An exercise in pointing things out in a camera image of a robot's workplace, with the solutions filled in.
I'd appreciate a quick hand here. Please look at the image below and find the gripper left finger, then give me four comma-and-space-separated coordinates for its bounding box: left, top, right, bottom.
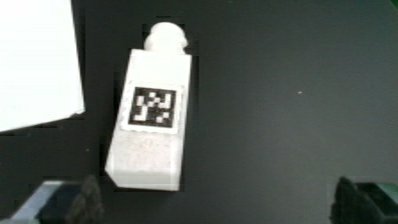
10, 175, 104, 224

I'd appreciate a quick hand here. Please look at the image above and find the white square tabletop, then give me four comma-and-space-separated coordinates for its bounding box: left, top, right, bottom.
0, 0, 85, 132

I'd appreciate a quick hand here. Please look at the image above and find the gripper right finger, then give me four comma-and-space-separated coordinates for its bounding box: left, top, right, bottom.
328, 177, 398, 224

